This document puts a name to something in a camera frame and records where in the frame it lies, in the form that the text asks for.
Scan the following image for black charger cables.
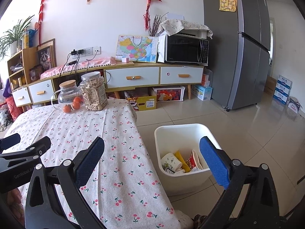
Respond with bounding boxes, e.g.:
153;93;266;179
58;50;79;77

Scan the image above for pink cloth runner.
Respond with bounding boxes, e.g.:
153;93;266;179
40;56;116;80

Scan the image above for clear plastic jar of seeds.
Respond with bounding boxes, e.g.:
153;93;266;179
79;72;108;112

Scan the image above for framed cat picture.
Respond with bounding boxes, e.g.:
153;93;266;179
36;39;56;73

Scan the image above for brown cardboard box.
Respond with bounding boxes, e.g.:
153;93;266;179
263;75;278;96

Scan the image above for white storage box rabbit print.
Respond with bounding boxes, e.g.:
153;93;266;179
152;85;186;103

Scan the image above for wooden shelf unit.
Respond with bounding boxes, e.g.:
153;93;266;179
7;47;39;91

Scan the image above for colourful map gift bag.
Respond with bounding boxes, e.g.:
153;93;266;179
116;35;159;63

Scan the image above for blue white carton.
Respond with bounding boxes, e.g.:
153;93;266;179
191;84;213;101
273;91;290;105
276;75;293;89
274;83;291;97

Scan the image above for yellow foil packet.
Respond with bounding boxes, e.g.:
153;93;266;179
174;150;191;172

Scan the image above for black microwave oven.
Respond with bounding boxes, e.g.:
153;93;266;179
164;34;209;65

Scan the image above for floral cloth cover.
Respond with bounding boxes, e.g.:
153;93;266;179
159;19;213;39

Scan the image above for red white snack wrapper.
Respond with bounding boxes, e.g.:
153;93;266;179
185;150;204;171

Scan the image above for person's left forearm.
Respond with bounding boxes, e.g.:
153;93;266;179
5;187;26;229

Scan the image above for blue watering can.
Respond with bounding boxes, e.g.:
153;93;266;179
28;29;36;48

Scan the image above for wall sockets with chargers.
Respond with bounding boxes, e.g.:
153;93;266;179
71;46;101;58

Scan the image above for white paper cup green print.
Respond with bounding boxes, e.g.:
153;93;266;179
161;152;183;171

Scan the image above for small white pink box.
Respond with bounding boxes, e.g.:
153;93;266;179
287;97;301;114

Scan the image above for grey refrigerator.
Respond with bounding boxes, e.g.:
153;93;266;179
201;0;272;111

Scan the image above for wooden sideboard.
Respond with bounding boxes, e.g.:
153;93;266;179
8;61;208;110

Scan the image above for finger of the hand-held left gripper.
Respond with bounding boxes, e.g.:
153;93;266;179
0;133;21;152
0;136;51;170

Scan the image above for red chili string decoration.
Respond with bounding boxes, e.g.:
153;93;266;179
36;0;51;44

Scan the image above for yellow cardboard box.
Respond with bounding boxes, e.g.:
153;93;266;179
125;92;158;111

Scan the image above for glass pitcher with wooden lid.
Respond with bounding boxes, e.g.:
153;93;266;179
51;80;85;114

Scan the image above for dry twigs bunch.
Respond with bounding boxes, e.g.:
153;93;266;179
148;14;168;37

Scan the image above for red shopping bag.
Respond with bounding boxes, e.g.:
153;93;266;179
5;95;24;122

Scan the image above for potted green plant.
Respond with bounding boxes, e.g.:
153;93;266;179
0;15;35;60

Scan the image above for orange white box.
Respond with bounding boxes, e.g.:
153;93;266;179
201;73;211;87

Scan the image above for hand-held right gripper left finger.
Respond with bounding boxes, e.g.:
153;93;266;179
24;136;106;229

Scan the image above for white plastic bin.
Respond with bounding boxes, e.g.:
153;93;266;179
154;123;222;191

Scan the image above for white cardboard box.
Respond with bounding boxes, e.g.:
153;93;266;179
164;13;185;21

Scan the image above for white drawer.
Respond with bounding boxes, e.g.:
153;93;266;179
28;79;56;102
12;87;32;107
160;66;204;85
105;67;160;89

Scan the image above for yellow paper on fridge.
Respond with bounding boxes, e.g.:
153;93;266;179
219;0;237;12

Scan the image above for white paper bag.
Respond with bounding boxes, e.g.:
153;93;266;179
157;35;167;63

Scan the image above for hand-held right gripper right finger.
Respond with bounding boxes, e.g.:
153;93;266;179
199;136;280;229

